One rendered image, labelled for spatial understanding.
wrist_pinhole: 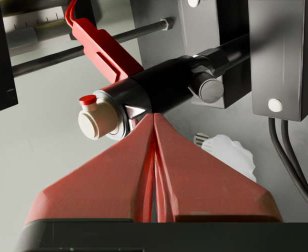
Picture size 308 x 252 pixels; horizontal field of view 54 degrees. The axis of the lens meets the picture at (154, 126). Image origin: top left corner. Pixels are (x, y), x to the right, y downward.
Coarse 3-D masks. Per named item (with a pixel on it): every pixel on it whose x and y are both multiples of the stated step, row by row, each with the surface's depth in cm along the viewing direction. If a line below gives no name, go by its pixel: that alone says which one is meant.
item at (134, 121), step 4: (140, 112) 13; (144, 112) 13; (148, 112) 13; (136, 116) 13; (140, 116) 13; (128, 120) 13; (132, 120) 13; (136, 120) 13; (132, 124) 13; (136, 124) 13; (132, 128) 13
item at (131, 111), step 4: (124, 104) 15; (128, 104) 14; (124, 108) 15; (128, 108) 14; (132, 108) 14; (136, 108) 14; (140, 108) 14; (144, 108) 14; (148, 108) 14; (128, 112) 14; (132, 112) 14; (136, 112) 14; (128, 116) 15; (132, 116) 14; (128, 124) 15; (128, 128) 15
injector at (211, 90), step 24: (216, 48) 21; (240, 48) 22; (144, 72) 17; (168, 72) 17; (192, 72) 17; (216, 72) 20; (96, 96) 15; (120, 96) 15; (144, 96) 15; (168, 96) 16; (216, 96) 16; (120, 120) 15
